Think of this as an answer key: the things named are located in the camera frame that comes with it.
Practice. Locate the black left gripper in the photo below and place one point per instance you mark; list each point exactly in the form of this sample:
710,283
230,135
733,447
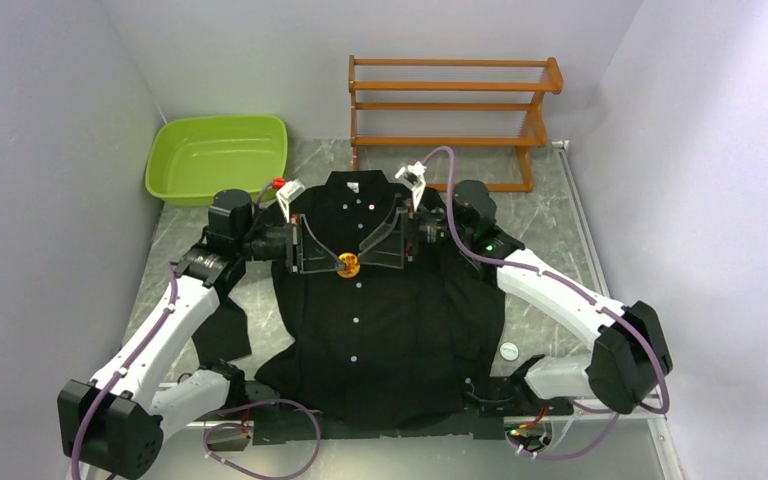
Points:
312,256

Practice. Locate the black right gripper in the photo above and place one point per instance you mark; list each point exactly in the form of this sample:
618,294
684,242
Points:
386,246

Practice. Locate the orange round brooch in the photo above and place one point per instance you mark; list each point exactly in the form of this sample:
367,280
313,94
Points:
350,265

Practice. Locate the black button shirt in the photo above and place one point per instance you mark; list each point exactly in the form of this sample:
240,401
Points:
430,328

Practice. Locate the white round brooch back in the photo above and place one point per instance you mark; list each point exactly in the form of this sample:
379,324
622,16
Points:
508,351

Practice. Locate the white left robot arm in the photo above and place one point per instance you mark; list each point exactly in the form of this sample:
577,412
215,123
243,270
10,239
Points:
179,365

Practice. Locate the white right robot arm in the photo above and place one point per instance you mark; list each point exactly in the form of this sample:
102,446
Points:
628,356

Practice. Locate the orange wooden shoe rack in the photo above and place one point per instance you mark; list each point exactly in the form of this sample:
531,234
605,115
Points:
413,102

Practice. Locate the green plastic basin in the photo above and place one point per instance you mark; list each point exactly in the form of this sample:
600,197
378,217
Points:
192,159

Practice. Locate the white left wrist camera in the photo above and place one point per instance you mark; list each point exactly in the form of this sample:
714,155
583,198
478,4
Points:
286,191

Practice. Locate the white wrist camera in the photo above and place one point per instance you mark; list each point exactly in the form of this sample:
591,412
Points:
413,177
286,191

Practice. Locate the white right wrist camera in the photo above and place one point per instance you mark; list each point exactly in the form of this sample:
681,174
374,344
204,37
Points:
413,177

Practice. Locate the aluminium table edge rail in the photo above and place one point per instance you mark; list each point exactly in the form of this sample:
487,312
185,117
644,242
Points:
663,443

